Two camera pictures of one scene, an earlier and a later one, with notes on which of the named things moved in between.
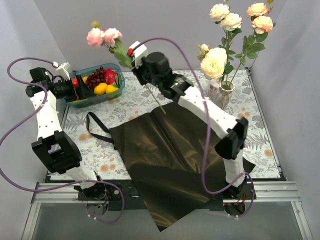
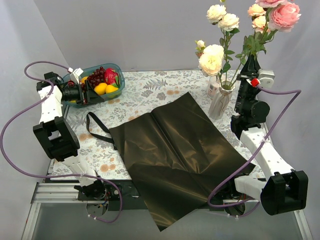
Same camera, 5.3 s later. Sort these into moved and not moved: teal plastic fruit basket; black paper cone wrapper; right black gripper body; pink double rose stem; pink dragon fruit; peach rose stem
Moved: pink double rose stem; right black gripper body
Not moved: black paper cone wrapper; pink dragon fruit; peach rose stem; teal plastic fruit basket
